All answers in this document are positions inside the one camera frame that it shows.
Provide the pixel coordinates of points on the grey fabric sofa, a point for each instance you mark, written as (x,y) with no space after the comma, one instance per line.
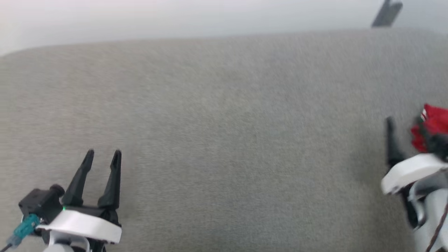
(224,140)

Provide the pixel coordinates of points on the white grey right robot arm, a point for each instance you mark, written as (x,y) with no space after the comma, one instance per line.
(432,210)

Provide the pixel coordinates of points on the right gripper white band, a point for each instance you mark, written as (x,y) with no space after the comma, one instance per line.
(409,171)

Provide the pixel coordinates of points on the red Bulls 23 jersey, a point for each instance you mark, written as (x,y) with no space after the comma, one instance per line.
(435,120)

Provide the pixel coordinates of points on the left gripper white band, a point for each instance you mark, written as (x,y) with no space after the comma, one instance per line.
(80,222)

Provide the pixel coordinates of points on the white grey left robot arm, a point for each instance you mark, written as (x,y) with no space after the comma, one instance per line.
(66,243)

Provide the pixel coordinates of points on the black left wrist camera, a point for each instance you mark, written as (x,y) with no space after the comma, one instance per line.
(40,203)

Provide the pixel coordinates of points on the dark grey flat object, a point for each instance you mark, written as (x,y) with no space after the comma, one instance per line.
(387,14)

